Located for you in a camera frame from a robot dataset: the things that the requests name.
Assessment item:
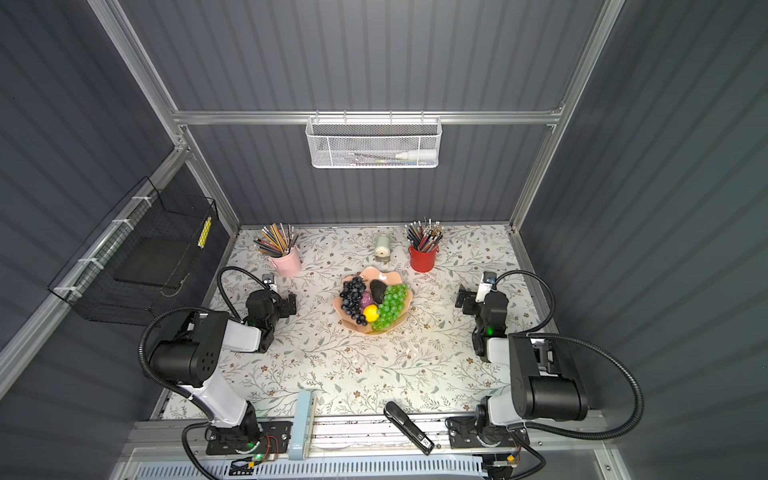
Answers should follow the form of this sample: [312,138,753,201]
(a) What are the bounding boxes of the black wire wall basket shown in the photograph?
[48,180,218,326]

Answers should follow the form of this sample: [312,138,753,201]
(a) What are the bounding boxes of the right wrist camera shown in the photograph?
[475,271,497,303]

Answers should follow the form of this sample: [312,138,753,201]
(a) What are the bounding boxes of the white wire mesh basket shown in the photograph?
[305,113,443,169]

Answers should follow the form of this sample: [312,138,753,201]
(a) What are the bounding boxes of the pencils in red cup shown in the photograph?
[406,218,444,253]

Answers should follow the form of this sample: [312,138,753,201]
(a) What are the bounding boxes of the black stapler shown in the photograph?
[383,401,435,456]

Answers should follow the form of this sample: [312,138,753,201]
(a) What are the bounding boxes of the pink scalloped fruit bowl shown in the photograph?
[333,267,413,335]

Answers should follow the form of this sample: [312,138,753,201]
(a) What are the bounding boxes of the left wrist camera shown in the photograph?
[262,273,277,291]

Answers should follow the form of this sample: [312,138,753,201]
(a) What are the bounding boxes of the coloured pencils in pink cup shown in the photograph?
[254,223,299,259]

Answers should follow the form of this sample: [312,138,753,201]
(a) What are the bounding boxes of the aluminium front rail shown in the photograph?
[118,410,607,462]

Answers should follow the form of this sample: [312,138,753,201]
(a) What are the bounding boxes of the purple fake fig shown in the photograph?
[360,291,375,310]

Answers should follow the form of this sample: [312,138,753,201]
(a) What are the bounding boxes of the yellow fake lemon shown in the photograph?
[363,304,380,324]

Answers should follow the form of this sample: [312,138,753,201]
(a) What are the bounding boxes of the red pencil cup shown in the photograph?
[408,245,439,273]

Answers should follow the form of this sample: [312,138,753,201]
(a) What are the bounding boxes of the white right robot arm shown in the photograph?
[455,286,589,442]

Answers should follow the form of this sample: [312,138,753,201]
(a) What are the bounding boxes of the black fake grape bunch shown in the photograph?
[339,276,368,326]

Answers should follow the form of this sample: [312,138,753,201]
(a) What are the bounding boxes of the light blue bar tool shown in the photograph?
[287,390,315,461]

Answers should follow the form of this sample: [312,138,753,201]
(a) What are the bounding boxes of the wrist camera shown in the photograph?
[262,273,277,291]
[475,271,497,303]

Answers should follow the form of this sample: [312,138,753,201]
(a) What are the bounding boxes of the green fake grape bunch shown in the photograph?
[371,284,409,331]

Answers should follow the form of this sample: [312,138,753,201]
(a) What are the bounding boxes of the dark fake avocado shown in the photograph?
[369,279,388,305]

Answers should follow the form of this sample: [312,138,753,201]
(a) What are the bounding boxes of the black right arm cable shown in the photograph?
[495,269,645,443]

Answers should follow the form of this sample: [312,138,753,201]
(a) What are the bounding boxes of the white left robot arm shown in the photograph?
[138,289,297,455]

